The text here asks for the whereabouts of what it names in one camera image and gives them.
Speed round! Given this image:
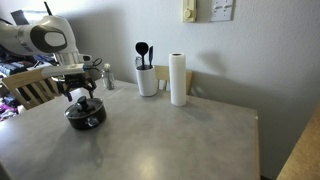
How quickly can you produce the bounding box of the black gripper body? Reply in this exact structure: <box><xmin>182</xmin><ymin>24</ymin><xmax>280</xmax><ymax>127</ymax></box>
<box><xmin>56</xmin><ymin>73</ymin><xmax>94</xmax><ymax>92</ymax></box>

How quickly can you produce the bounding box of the glass pot lid black knob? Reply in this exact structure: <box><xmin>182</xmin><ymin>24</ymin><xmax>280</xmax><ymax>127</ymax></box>
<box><xmin>65</xmin><ymin>96</ymin><xmax>103</xmax><ymax>119</ymax></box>

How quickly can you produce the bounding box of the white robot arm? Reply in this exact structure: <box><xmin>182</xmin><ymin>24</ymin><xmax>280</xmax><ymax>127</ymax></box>
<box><xmin>0</xmin><ymin>15</ymin><xmax>96</xmax><ymax>101</ymax></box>

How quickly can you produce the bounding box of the black cooking pot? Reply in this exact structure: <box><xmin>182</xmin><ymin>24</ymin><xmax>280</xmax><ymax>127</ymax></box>
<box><xmin>65</xmin><ymin>104</ymin><xmax>107</xmax><ymax>130</ymax></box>

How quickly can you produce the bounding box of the glass shaker silver top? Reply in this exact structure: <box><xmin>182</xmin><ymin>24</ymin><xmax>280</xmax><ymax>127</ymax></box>
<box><xmin>101</xmin><ymin>63</ymin><xmax>115</xmax><ymax>90</ymax></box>

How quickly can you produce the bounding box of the wooden chair left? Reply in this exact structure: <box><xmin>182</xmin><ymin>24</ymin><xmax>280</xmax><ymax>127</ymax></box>
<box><xmin>2</xmin><ymin>68</ymin><xmax>59</xmax><ymax>110</ymax></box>

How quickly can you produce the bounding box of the whisk in holder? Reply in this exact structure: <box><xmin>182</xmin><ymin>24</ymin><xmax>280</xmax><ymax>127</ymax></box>
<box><xmin>135</xmin><ymin>56</ymin><xmax>142</xmax><ymax>70</ymax></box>

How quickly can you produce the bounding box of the white utensil holder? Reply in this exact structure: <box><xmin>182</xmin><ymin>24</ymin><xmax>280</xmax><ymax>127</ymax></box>
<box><xmin>136</xmin><ymin>66</ymin><xmax>157</xmax><ymax>97</ymax></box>

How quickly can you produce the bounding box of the black ladle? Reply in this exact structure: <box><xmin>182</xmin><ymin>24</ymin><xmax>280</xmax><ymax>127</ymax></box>
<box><xmin>135</xmin><ymin>42</ymin><xmax>149</xmax><ymax>59</ymax></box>

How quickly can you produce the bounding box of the black spatula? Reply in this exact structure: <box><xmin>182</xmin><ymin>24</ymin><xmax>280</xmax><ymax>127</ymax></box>
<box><xmin>149</xmin><ymin>46</ymin><xmax>154</xmax><ymax>68</ymax></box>

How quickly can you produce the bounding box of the wooden chair behind table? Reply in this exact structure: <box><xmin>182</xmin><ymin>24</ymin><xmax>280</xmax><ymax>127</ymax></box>
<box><xmin>155</xmin><ymin>65</ymin><xmax>193</xmax><ymax>95</ymax></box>

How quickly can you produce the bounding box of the white paper towel roll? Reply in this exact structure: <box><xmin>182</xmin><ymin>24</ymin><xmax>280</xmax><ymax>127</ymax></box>
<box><xmin>169</xmin><ymin>53</ymin><xmax>186</xmax><ymax>106</ymax></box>

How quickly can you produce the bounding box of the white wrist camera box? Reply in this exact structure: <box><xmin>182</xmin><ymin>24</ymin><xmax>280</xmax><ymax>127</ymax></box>
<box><xmin>41</xmin><ymin>64</ymin><xmax>84</xmax><ymax>77</ymax></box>

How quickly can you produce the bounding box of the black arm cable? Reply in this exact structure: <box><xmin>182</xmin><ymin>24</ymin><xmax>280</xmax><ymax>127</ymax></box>
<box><xmin>83</xmin><ymin>57</ymin><xmax>104</xmax><ymax>73</ymax></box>

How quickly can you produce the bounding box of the beige wall thermostat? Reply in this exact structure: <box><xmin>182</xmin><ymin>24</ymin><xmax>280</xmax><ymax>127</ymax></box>
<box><xmin>182</xmin><ymin>0</ymin><xmax>197</xmax><ymax>22</ymax></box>

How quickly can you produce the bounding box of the white wall switch plate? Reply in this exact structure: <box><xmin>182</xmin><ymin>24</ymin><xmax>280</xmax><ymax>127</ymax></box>
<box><xmin>210</xmin><ymin>0</ymin><xmax>234</xmax><ymax>22</ymax></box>

